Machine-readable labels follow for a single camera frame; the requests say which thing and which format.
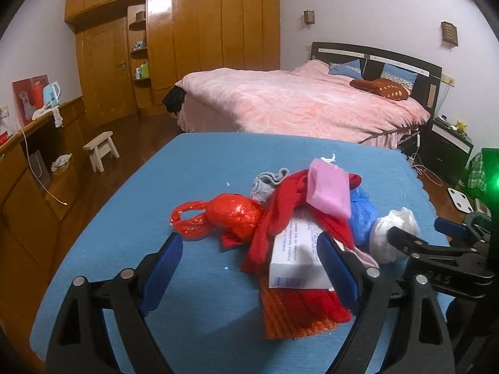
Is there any blue pillow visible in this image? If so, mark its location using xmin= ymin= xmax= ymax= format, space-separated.
xmin=328 ymin=59 xmax=363 ymax=79
xmin=380 ymin=63 xmax=418 ymax=90

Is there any wall lamp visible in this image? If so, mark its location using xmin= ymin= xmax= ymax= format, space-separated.
xmin=303 ymin=10 xmax=316 ymax=26
xmin=441 ymin=21 xmax=458 ymax=47

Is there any right blue pillow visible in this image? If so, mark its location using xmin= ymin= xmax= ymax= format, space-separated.
xmin=380 ymin=63 xmax=418 ymax=90

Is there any bed with pink duvet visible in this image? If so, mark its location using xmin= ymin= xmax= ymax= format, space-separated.
xmin=162 ymin=42 xmax=442 ymax=150

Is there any blue plastic bag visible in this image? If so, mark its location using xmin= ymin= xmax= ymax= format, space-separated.
xmin=348 ymin=187 xmax=379 ymax=251

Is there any small white wooden stool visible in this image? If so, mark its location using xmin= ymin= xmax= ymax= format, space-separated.
xmin=83 ymin=131 xmax=120 ymax=173

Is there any pink pouch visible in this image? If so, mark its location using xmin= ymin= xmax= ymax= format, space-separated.
xmin=306 ymin=159 xmax=351 ymax=219

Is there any brown dotted pillow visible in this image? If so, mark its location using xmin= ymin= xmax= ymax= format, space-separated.
xmin=349 ymin=79 xmax=410 ymax=101

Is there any wooden side cabinet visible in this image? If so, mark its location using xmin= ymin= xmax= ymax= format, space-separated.
xmin=1 ymin=98 xmax=91 ymax=365

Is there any red plastic bag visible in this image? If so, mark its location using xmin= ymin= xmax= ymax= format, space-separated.
xmin=170 ymin=193 xmax=265 ymax=243

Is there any white paper box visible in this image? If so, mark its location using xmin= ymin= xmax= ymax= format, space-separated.
xmin=268 ymin=209 xmax=333 ymax=291

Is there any black nightstand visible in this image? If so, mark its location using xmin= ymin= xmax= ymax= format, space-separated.
xmin=419 ymin=118 xmax=474 ymax=187

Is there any blue table cloth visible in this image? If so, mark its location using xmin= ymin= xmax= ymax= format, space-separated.
xmin=30 ymin=132 xmax=448 ymax=373

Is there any right wall lamp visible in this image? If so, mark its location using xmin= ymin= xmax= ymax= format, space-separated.
xmin=441 ymin=21 xmax=458 ymax=47

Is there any orange knitted cloth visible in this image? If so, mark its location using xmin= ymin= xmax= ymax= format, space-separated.
xmin=260 ymin=276 xmax=339 ymax=340

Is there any left blue pillow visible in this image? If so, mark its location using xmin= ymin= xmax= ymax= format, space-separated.
xmin=328 ymin=59 xmax=363 ymax=79

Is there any plaid shirt on chair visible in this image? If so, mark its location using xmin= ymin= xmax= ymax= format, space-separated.
xmin=466 ymin=152 xmax=486 ymax=193

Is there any yellow plush toy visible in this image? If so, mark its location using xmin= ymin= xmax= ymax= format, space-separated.
xmin=454 ymin=121 xmax=467 ymax=135

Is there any white plastic bag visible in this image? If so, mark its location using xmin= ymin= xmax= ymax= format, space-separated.
xmin=369 ymin=207 xmax=421 ymax=264

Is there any red framed picture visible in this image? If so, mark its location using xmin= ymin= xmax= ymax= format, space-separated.
xmin=12 ymin=74 xmax=49 ymax=127

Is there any left wall lamp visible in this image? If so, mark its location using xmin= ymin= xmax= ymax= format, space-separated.
xmin=303 ymin=10 xmax=316 ymax=26

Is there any grey sock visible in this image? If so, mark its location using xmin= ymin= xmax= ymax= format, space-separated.
xmin=249 ymin=168 xmax=289 ymax=204

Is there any light blue electric kettle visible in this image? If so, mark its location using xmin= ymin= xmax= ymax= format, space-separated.
xmin=42 ymin=81 xmax=61 ymax=107

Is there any white bathroom scale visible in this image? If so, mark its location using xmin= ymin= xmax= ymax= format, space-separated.
xmin=448 ymin=187 xmax=474 ymax=213

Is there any white charging cable on floor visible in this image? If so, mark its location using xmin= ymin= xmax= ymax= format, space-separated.
xmin=407 ymin=132 xmax=446 ymax=188

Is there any wooden wardrobe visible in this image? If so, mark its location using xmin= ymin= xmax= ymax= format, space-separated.
xmin=64 ymin=0 xmax=280 ymax=126

